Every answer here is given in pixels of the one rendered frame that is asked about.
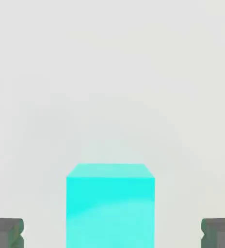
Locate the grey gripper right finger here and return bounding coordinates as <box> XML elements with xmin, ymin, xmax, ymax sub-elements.
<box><xmin>201</xmin><ymin>217</ymin><xmax>225</xmax><ymax>248</ymax></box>

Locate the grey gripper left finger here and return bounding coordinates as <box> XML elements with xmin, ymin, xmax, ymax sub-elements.
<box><xmin>0</xmin><ymin>217</ymin><xmax>24</xmax><ymax>248</ymax></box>

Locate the small cyan cube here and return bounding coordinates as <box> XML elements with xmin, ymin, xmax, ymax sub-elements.
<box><xmin>65</xmin><ymin>163</ymin><xmax>156</xmax><ymax>248</ymax></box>

